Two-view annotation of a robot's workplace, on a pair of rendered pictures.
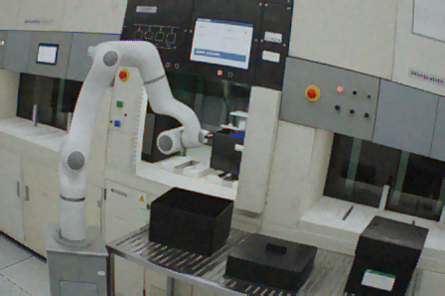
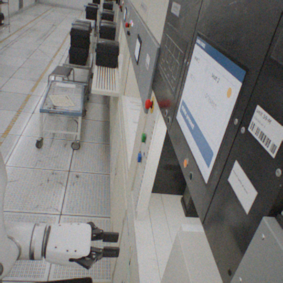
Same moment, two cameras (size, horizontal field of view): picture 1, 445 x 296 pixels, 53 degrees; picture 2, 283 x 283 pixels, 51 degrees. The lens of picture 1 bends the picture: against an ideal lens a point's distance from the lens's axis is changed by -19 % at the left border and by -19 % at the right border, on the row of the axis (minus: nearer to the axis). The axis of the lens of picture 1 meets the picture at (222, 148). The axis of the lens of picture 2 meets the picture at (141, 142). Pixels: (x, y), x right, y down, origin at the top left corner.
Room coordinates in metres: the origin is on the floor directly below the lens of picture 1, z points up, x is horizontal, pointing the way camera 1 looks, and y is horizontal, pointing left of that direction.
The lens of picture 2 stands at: (1.99, -0.36, 1.78)
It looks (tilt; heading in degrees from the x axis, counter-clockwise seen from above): 29 degrees down; 56
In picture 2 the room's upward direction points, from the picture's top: 11 degrees clockwise
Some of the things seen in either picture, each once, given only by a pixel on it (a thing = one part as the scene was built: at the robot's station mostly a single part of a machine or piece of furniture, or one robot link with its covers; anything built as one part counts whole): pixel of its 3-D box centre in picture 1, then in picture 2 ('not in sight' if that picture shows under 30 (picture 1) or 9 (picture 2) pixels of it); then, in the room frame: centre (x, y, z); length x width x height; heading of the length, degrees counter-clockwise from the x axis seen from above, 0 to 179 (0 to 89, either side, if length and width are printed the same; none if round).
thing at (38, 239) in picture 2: not in sight; (40, 240); (2.10, 0.15, 1.19); 0.09 x 0.03 x 0.08; 67
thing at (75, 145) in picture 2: not in sight; (64, 112); (2.96, 2.77, 0.24); 0.97 x 0.52 x 0.48; 69
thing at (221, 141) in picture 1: (240, 145); not in sight; (2.66, -0.09, 1.06); 0.24 x 0.20 x 0.32; 67
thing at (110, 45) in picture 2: not in sight; (107, 52); (3.45, 2.87, 0.93); 0.30 x 0.28 x 0.26; 64
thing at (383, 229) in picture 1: (388, 259); not in sight; (1.76, -0.73, 0.89); 0.29 x 0.29 x 0.25; 62
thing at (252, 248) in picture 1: (273, 258); not in sight; (1.85, -0.25, 0.83); 0.29 x 0.29 x 0.13; 69
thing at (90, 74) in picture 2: not in sight; (78, 70); (3.64, 4.31, 0.24); 0.94 x 0.53 x 0.48; 66
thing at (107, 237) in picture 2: not in sight; (105, 233); (2.26, 0.12, 1.19); 0.07 x 0.03 x 0.03; 157
